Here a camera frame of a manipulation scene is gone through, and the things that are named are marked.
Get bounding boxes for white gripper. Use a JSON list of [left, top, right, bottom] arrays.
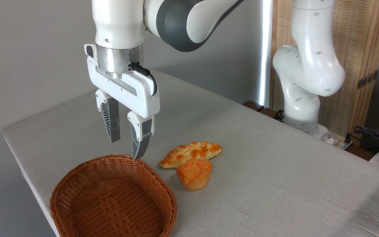
[[84, 44, 161, 161]]

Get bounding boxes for round muffin-shaped bread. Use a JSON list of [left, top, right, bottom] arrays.
[[176, 158, 213, 191]]

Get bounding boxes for brown wicker basket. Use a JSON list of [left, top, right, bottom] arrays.
[[49, 154, 177, 237]]

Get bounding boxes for long braided bread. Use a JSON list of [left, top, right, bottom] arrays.
[[158, 141, 223, 169]]

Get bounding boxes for dark brown wooden block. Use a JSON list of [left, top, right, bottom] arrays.
[[242, 100, 284, 121]]

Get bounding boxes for grey tablecloth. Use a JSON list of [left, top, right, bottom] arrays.
[[1, 69, 379, 237]]

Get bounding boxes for white vertical light strip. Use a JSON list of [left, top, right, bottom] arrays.
[[259, 0, 273, 108]]

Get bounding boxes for white power strip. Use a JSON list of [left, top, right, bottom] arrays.
[[327, 132, 354, 150]]

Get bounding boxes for wooden folding screen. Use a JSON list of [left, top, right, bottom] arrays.
[[270, 0, 379, 146]]

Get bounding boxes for dark metal screen hinge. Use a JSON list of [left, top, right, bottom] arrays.
[[357, 70, 379, 90]]

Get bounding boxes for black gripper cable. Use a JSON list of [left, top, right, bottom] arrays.
[[129, 62, 158, 96]]

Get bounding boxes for bundle of dark cables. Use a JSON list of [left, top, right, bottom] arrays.
[[346, 126, 379, 155]]

